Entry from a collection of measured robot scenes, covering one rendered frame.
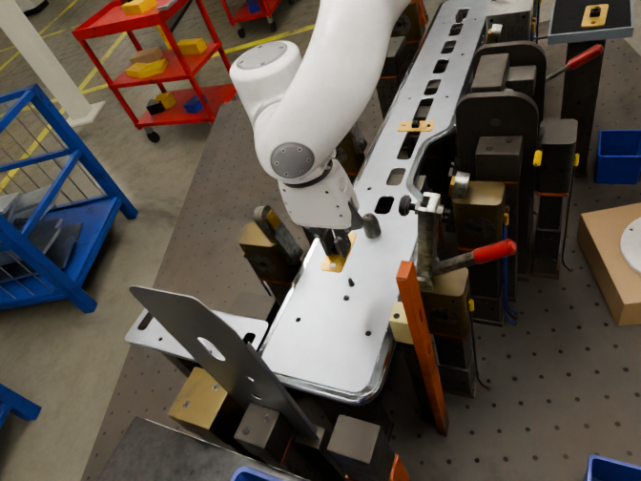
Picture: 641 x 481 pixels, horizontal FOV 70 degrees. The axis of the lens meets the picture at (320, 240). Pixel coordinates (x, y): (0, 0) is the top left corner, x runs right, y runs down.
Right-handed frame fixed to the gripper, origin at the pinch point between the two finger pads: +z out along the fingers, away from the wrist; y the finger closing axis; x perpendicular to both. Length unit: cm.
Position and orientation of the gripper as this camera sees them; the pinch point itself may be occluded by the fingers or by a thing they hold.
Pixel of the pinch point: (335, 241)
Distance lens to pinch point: 73.1
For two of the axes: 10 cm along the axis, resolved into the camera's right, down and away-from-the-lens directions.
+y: -8.9, -0.9, 4.5
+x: -3.6, 7.4, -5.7
